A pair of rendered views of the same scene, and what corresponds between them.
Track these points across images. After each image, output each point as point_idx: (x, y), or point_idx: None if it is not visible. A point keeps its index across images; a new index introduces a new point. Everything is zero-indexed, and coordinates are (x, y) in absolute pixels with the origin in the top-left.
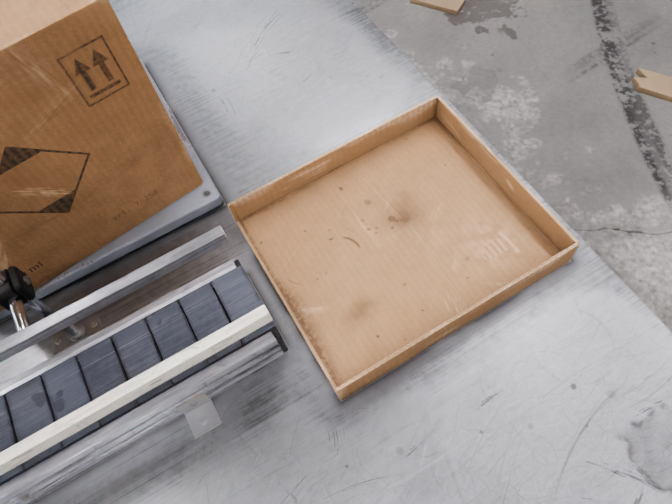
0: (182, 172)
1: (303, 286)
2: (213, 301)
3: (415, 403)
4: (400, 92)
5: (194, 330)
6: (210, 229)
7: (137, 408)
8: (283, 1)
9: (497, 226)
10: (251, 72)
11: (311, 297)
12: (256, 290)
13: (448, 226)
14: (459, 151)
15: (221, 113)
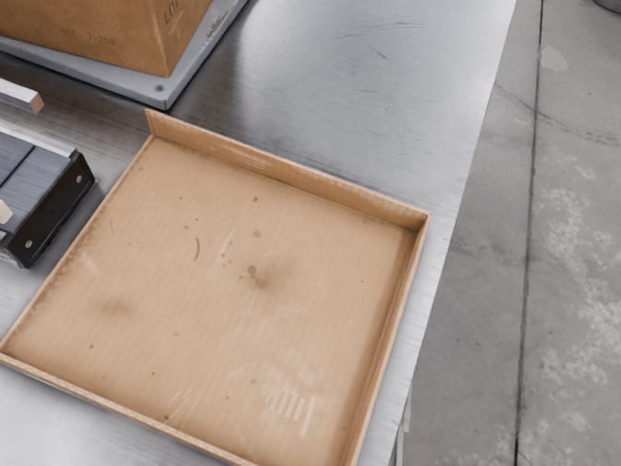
0: (147, 47)
1: (112, 237)
2: (13, 161)
3: (28, 440)
4: (421, 181)
5: None
6: (130, 118)
7: None
8: (441, 18)
9: (320, 388)
10: (335, 43)
11: (103, 251)
12: (84, 198)
13: (283, 334)
14: (391, 285)
15: (269, 49)
